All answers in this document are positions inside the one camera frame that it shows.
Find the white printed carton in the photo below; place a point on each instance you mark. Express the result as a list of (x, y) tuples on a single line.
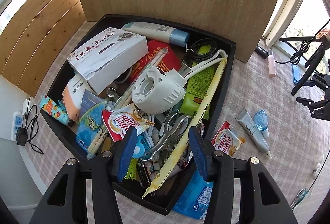
[(108, 59)]

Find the blue cartoon packet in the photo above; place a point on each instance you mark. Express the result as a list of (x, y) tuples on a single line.
[(90, 123)]

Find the small pink bottle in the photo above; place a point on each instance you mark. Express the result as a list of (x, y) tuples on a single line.
[(271, 64)]

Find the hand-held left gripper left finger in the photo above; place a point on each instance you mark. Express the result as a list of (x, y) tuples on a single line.
[(127, 154)]

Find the large metal clip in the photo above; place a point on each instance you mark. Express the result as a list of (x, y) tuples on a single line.
[(171, 131)]

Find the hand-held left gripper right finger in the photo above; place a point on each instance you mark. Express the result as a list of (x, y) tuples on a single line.
[(201, 154)]

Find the black storage box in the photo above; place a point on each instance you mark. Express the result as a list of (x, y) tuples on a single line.
[(224, 79)]

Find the white crumpled wad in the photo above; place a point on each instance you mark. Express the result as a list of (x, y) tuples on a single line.
[(316, 169)]

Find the peach packet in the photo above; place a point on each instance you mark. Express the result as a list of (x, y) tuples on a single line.
[(73, 100)]

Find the coffee creamer sachet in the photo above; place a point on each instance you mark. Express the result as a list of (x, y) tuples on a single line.
[(226, 140), (123, 121)]

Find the black tripod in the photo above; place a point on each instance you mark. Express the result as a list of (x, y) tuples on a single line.
[(309, 72)]

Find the green mesh piece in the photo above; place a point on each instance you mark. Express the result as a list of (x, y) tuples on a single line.
[(132, 170)]

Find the teal clip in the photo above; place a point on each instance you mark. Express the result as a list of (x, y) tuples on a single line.
[(299, 198)]

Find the red printed box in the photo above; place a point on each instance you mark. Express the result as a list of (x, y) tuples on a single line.
[(165, 61)]

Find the wooden plank wall board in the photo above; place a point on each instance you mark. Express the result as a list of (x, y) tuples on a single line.
[(38, 33)]

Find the green snack packet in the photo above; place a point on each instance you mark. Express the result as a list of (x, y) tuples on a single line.
[(198, 90)]

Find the grey cosmetic tube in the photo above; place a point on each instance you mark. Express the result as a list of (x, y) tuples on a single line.
[(251, 128)]

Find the long yellow paper packet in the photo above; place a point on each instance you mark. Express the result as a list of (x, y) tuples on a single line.
[(206, 100)]

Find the black pen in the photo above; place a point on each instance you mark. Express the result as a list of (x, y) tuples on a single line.
[(143, 175)]

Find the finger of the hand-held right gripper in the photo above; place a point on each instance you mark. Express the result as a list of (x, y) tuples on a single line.
[(322, 82), (317, 108)]

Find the black bar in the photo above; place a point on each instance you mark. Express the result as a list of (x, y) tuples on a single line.
[(261, 52)]

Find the dark blue packet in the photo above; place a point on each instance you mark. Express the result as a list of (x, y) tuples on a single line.
[(90, 100)]

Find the orange patterned hand cream tube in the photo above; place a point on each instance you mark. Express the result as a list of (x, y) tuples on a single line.
[(54, 110)]

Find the blue flat plastic piece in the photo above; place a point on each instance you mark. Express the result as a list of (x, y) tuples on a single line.
[(295, 74)]

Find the small blue bottle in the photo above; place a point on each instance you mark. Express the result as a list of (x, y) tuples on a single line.
[(261, 121)]

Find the blue wet wipes packet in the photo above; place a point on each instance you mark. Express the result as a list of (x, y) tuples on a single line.
[(193, 198)]

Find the white tube with blue cap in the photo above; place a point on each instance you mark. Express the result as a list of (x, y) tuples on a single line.
[(152, 30)]

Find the white power strip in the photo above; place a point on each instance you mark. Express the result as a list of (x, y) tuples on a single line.
[(18, 124)]

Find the metal measuring spoon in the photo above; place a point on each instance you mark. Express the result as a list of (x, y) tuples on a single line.
[(113, 94)]

